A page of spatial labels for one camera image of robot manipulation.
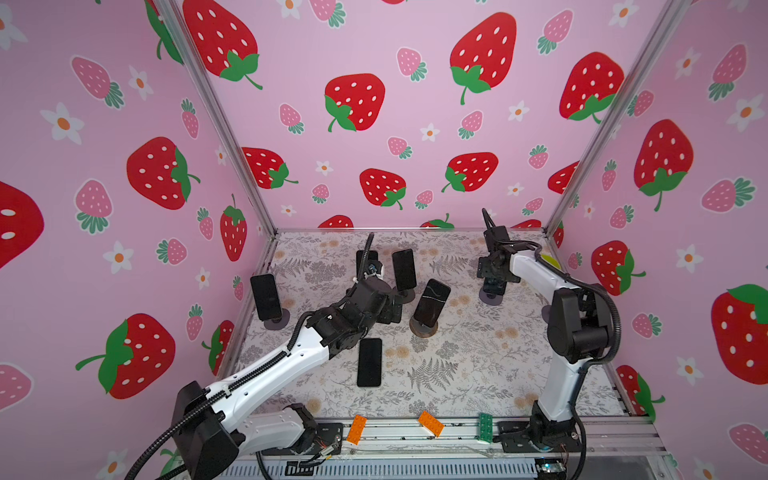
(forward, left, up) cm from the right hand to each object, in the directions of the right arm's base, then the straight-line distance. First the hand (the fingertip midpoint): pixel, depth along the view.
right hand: (496, 270), depth 98 cm
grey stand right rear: (-5, +1, -9) cm, 10 cm away
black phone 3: (-4, 0, -4) cm, 5 cm away
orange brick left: (-50, +38, -8) cm, 64 cm away
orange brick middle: (-47, +19, -7) cm, 51 cm away
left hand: (-22, +33, +13) cm, 42 cm away
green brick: (-46, +5, -8) cm, 47 cm away
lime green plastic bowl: (+15, -25, -10) cm, 31 cm away
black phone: (-5, +41, +8) cm, 42 cm away
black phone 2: (-18, +21, +5) cm, 29 cm away
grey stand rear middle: (-8, +29, -8) cm, 31 cm away
